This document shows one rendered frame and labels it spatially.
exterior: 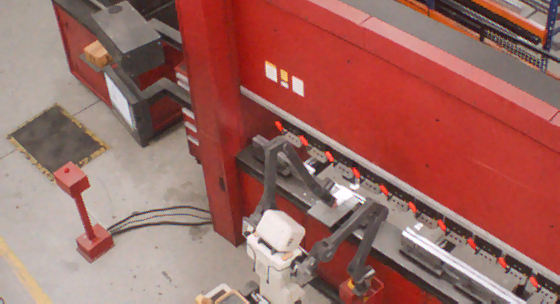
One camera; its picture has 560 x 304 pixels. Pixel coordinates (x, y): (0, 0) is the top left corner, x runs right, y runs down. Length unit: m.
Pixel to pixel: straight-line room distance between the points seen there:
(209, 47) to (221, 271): 1.83
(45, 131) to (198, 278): 2.21
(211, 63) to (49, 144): 2.66
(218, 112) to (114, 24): 0.85
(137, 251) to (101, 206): 0.58
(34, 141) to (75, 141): 0.39
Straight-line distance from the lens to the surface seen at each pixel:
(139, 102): 4.63
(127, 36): 4.54
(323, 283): 5.52
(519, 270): 4.14
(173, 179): 6.36
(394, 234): 4.72
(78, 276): 5.89
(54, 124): 7.14
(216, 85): 4.75
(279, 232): 4.11
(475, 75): 3.57
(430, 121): 3.87
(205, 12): 4.43
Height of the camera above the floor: 4.50
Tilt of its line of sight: 44 degrees down
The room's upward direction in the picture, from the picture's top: 4 degrees counter-clockwise
